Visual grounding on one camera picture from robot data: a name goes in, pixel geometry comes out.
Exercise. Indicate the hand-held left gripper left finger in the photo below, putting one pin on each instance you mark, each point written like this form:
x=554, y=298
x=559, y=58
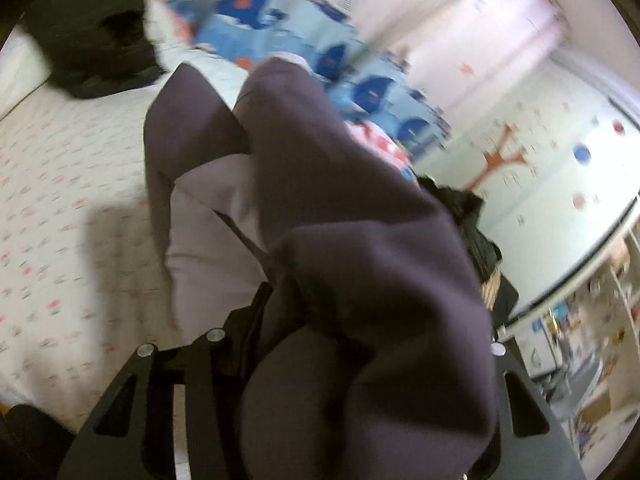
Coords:
x=200, y=385

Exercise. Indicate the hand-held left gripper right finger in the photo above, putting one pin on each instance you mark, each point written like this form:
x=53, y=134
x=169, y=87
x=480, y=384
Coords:
x=520, y=410

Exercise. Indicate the two-tone purple sweatshirt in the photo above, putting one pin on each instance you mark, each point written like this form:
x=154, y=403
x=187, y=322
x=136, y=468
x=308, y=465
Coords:
x=375, y=260

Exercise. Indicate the person's right hand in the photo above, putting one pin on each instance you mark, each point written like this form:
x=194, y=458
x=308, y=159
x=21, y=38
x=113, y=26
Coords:
x=491, y=287

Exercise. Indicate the cluttered shelf unit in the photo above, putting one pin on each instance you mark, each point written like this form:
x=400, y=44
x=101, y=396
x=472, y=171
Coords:
x=590, y=350

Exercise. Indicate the pink patterned cloth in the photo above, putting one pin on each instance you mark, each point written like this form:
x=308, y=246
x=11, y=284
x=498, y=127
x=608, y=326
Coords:
x=382, y=145

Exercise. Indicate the pale pink curtain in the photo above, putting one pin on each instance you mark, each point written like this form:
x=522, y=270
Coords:
x=440, y=25

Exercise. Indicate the cherry print bed sheet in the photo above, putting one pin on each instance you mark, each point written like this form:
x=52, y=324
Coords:
x=65, y=200

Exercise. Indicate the blue whale print blanket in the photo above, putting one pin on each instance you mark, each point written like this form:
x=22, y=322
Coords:
x=300, y=30

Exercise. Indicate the black cloth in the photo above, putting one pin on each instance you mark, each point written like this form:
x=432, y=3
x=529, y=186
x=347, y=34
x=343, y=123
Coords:
x=90, y=35

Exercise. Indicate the orange wall sticker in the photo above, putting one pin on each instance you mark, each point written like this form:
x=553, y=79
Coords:
x=497, y=157

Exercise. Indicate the blue round wall sticker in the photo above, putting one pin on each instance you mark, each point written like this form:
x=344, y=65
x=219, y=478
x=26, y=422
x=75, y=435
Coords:
x=582, y=154

